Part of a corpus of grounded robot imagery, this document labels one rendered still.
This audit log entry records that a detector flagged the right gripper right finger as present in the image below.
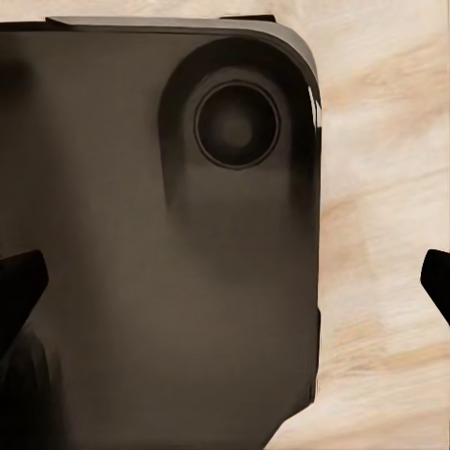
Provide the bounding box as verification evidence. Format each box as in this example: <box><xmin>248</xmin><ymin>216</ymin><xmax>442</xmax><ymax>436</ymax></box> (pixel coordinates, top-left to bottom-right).
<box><xmin>420</xmin><ymin>248</ymin><xmax>450</xmax><ymax>325</ymax></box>

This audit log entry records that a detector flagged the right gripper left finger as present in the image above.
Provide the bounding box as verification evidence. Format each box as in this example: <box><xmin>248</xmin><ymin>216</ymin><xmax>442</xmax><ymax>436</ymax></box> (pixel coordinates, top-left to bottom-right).
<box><xmin>0</xmin><ymin>249</ymin><xmax>49</xmax><ymax>362</ymax></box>

